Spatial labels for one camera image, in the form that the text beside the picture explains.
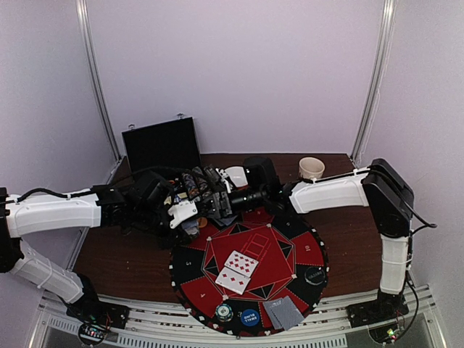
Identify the blue backed card deck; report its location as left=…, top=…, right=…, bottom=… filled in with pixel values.
left=181, top=220, right=199, bottom=239

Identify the dealt face-down card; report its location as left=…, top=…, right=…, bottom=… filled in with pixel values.
left=283, top=296, right=304, bottom=331
left=212, top=215, right=238, bottom=228
left=263, top=298, right=289, bottom=329

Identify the face-up diamonds card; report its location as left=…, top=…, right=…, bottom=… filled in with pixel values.
left=215, top=267, right=250, bottom=295
left=224, top=250, right=259, bottom=278

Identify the stack of poker chips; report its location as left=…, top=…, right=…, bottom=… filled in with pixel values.
left=215, top=303, right=233, bottom=323

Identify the blue small blind button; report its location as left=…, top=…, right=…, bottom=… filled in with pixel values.
left=240, top=309, right=260, bottom=327

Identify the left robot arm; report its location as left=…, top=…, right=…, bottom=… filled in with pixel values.
left=1, top=172, right=198, bottom=322

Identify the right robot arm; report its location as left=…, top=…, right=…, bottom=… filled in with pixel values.
left=202, top=156, right=414, bottom=320

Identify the white bowl orange outside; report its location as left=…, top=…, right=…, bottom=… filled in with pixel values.
left=225, top=166, right=248, bottom=188

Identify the chip row in case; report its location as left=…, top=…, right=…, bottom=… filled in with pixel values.
left=182, top=173, right=199, bottom=200
left=192, top=167, right=210, bottom=197

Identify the cream ceramic mug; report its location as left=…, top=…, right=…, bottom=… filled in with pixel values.
left=299, top=157, right=326, bottom=179

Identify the orange big blind button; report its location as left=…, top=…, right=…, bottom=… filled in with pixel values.
left=197, top=217, right=208, bottom=228

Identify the black poker chip case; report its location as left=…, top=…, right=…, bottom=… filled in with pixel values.
left=123, top=117, right=203, bottom=195

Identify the round red black poker mat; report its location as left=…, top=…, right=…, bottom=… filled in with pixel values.
left=169, top=209, right=329, bottom=336

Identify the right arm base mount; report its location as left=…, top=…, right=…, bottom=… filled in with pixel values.
left=347, top=300, right=409, bottom=344

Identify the left aluminium frame post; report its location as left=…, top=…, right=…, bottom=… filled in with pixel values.
left=75, top=0, right=122, bottom=162

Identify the aluminium frame post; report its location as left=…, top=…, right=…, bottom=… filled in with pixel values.
left=75, top=0, right=122, bottom=162
left=351, top=0, right=397, bottom=167

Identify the right aluminium frame post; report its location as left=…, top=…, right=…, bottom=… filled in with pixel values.
left=351, top=0, right=397, bottom=167

